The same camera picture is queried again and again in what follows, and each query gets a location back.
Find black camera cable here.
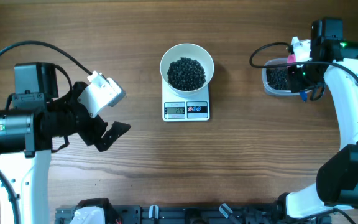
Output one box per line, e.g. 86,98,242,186
249,42,358,224
0,40,93,224

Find white digital kitchen scale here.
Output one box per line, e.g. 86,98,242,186
162,80,210,122

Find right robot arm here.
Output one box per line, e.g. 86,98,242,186
285,18,358,220

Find black beans in bowl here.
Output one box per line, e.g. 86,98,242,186
167,57,206,91

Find pink scoop with blue handle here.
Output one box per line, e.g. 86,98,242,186
287,54,307,102

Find pile of black beans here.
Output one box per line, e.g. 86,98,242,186
266,68,289,90

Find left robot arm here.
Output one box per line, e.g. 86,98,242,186
0,62,130,223

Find clear plastic food container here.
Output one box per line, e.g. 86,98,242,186
262,58,299,96

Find left black camera cable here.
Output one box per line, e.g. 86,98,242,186
0,40,93,224

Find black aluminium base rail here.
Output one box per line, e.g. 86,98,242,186
53,194,332,224

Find right black camera cable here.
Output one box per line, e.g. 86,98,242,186
249,42,358,224

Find white round bowl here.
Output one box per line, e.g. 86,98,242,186
160,43,214,96

